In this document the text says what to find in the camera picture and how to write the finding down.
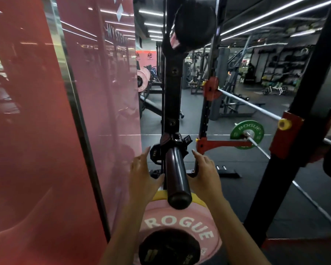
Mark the person's left hand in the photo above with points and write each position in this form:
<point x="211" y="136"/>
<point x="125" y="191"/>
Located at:
<point x="142" y="182"/>

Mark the person's right hand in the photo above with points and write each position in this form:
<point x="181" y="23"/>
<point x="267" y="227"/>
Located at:
<point x="208" y="182"/>

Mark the person's right thumb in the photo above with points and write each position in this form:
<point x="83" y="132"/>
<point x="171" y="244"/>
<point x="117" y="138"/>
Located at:
<point x="192" y="180"/>

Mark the person's left thumb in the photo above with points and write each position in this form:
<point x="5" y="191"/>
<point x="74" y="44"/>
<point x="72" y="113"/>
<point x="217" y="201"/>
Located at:
<point x="158" y="182"/>

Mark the yellow weight plate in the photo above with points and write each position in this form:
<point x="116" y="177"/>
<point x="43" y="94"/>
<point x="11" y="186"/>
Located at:
<point x="160" y="195"/>

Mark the person's left forearm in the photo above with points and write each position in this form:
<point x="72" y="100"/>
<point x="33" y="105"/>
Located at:
<point x="125" y="231"/>

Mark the person's right forearm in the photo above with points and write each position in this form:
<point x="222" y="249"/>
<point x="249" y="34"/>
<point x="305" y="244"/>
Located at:
<point x="234" y="231"/>

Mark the black barbell sleeve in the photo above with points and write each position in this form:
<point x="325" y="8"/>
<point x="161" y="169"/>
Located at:
<point x="178" y="179"/>

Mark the small black weight plate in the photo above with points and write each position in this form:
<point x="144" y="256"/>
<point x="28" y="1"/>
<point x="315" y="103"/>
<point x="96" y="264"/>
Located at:
<point x="155" y="154"/>

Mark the pink bumper plate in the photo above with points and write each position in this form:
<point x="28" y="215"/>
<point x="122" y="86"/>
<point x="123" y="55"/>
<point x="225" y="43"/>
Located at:
<point x="182" y="220"/>

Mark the black barbell collar clamp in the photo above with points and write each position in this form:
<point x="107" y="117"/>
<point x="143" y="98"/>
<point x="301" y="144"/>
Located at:
<point x="179" y="140"/>

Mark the green weight plate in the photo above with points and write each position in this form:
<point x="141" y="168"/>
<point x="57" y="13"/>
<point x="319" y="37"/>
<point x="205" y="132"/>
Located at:
<point x="241" y="129"/>

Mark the red hook on rack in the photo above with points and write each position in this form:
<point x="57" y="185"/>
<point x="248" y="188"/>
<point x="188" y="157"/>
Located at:
<point x="211" y="89"/>

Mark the black rack upright with holes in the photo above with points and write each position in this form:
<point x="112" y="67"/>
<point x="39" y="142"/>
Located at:
<point x="172" y="88"/>

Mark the silver barbell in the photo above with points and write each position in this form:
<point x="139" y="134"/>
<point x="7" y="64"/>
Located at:
<point x="251" y="104"/>

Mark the red hook with yellow knob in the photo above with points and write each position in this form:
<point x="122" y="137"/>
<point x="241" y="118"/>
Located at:
<point x="286" y="140"/>

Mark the pink plate on rack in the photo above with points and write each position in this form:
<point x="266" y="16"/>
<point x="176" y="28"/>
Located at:
<point x="143" y="78"/>

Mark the grey gym machine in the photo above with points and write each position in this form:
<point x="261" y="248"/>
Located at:
<point x="231" y="79"/>

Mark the thick black rack upright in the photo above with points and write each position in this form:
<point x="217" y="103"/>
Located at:
<point x="295" y="135"/>

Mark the red rack base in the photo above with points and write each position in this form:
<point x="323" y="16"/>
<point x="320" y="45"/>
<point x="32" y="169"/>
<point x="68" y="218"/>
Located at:
<point x="303" y="242"/>

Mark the shelf with gym gear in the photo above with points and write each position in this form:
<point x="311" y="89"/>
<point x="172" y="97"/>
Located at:
<point x="286" y="68"/>

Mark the black round weight plate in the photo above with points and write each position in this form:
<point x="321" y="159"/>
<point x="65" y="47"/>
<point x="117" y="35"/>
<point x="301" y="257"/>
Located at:
<point x="195" y="24"/>

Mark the black floor bracket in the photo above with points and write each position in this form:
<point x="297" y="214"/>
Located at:
<point x="227" y="172"/>

